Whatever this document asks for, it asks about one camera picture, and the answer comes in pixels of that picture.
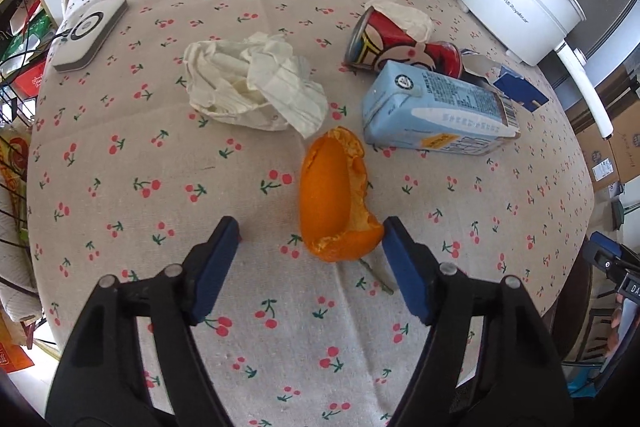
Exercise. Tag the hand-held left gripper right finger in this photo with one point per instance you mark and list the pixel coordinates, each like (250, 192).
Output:
(407, 272)

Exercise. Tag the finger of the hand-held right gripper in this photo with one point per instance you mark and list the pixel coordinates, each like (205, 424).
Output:
(607, 257)

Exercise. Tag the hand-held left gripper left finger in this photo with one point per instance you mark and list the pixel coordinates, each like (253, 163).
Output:
(215, 267)

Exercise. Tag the orange peel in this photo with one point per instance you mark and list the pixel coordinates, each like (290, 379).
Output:
(325, 187)

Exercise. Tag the person's right hand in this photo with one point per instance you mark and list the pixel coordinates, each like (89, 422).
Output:
(615, 327)

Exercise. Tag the brown cardboard box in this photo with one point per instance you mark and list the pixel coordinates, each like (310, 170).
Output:
(610, 152)

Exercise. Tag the light blue milk carton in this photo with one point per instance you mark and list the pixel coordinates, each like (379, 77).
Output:
(435, 107)

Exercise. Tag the crumpled white tissue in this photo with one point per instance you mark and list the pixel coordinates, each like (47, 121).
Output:
(405, 14)
(245, 82)

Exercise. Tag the blue white cardboard box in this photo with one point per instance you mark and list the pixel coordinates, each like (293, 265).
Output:
(520, 87)

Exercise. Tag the orange snack packet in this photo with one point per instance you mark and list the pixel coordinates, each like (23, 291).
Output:
(12, 352)

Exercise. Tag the red drink can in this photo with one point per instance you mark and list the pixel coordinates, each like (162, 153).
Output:
(395, 47)

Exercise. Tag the white charging pad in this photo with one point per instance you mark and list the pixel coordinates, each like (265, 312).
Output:
(87, 32)

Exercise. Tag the white electric cooking pot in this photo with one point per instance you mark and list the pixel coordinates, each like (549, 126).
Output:
(515, 2)

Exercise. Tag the green packet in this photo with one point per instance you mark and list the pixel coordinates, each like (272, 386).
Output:
(27, 37)

